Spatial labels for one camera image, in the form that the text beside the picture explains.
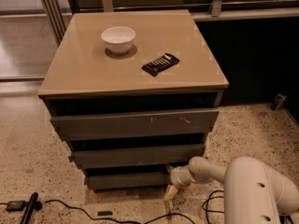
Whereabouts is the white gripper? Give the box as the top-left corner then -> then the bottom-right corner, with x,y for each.
164,164 -> 194,202

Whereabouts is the grey bottom drawer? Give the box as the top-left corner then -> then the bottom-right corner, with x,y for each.
85,164 -> 169,190

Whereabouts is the grey drawer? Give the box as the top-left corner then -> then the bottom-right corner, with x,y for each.
85,164 -> 169,190
50,109 -> 219,141
72,144 -> 206,169

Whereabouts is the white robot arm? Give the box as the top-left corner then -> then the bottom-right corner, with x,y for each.
164,157 -> 299,224

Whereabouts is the grey middle drawer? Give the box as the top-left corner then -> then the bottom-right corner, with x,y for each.
72,144 -> 206,169

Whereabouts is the grey top drawer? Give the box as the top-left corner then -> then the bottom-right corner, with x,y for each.
50,109 -> 219,141

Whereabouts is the beige top drawer cabinet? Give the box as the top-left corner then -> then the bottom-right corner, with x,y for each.
37,9 -> 229,194

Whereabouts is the small black floor block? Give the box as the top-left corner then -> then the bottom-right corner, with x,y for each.
97,211 -> 113,217

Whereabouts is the black snack bar wrapper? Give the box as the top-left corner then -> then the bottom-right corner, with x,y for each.
141,53 -> 179,77

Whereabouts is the small dark floor object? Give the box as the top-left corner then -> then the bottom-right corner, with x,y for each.
270,93 -> 287,111

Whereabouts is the black bar device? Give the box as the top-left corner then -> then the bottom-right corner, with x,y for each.
20,192 -> 42,224

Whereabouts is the white ceramic bowl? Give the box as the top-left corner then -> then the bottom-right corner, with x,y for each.
101,26 -> 135,55

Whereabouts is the black power adapter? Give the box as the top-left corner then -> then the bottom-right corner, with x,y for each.
6,201 -> 26,212

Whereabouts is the coiled black cable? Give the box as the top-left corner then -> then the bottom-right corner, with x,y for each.
201,189 -> 226,224

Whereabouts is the black floor cable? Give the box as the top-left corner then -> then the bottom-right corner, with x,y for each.
44,199 -> 196,224

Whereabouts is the metal railing frame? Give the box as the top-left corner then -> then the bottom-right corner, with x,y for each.
41,0 -> 299,42

